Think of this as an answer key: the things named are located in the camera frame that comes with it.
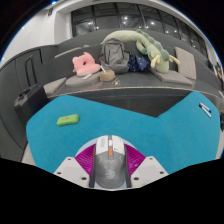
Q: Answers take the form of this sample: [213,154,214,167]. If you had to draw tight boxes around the grey white computer mouse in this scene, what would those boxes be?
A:
[89,134,132,190]

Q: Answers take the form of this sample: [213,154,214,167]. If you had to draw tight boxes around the small tan pouch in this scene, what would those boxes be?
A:
[99,68,117,83]

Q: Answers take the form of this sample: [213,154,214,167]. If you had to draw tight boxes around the round pale blue mouse pad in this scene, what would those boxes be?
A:
[74,137,140,158]

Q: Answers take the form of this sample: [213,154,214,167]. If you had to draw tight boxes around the navy star-print bag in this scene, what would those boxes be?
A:
[127,54,151,73]

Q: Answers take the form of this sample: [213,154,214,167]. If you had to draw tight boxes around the person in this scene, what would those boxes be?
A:
[215,62,224,83]

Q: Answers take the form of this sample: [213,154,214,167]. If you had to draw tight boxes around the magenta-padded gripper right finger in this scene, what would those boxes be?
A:
[123,144,169,188]

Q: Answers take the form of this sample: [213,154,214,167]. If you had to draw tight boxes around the green eraser block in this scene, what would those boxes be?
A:
[56,113,80,127]

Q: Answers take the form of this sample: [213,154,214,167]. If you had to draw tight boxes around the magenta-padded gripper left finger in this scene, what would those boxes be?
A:
[53,144,98,188]

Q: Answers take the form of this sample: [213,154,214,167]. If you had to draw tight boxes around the black suitcase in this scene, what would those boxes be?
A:
[13,54,49,126]

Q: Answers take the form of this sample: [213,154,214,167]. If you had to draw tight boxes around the pink plush cushion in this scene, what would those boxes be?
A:
[72,51,101,77]

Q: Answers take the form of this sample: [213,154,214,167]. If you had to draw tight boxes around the flat grey seat cushion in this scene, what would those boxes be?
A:
[151,68,194,87]
[65,71,103,89]

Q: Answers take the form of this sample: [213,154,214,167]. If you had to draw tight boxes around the upright grey seat cushion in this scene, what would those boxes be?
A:
[174,46,198,80]

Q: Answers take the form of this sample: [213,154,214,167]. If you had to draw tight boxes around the grey backpack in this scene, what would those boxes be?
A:
[98,37,131,75]

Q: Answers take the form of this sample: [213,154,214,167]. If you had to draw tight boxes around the green dragon plush toy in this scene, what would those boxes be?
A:
[100,29,181,74]

